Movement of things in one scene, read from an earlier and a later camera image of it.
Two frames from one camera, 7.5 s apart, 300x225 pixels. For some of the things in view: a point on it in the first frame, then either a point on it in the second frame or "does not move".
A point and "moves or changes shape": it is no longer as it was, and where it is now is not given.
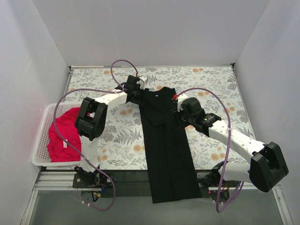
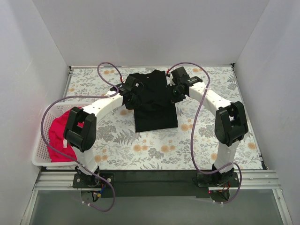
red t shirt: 58,151 does not move
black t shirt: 173,171 moves or changes shape
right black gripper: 177,113 to 176,94
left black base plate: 84,179 does not move
